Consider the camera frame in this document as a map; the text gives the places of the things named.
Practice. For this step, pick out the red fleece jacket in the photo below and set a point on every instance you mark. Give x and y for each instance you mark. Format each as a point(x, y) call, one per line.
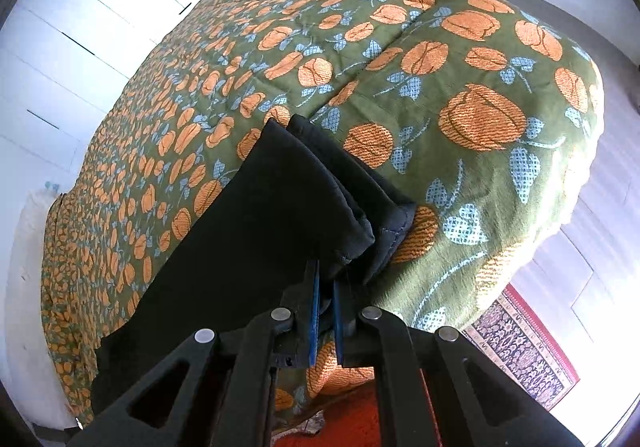
point(350, 418)

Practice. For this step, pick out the black pants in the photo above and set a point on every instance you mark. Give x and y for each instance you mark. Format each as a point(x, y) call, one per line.
point(297, 198)

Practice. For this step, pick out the green orange floral quilt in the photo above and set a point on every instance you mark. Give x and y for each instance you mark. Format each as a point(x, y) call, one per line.
point(484, 115)

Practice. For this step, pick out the white padded headboard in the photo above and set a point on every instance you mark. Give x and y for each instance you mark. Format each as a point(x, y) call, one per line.
point(35, 387)

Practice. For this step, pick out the pink floral rug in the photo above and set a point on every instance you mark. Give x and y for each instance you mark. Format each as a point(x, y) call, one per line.
point(514, 338)

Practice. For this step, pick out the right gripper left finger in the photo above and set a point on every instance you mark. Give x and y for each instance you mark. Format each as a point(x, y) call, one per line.
point(217, 389)

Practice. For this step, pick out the white wardrobe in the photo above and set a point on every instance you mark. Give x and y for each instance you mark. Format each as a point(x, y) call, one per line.
point(64, 63)

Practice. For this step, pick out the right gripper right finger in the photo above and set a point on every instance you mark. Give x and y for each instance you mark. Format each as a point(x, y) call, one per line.
point(436, 388)

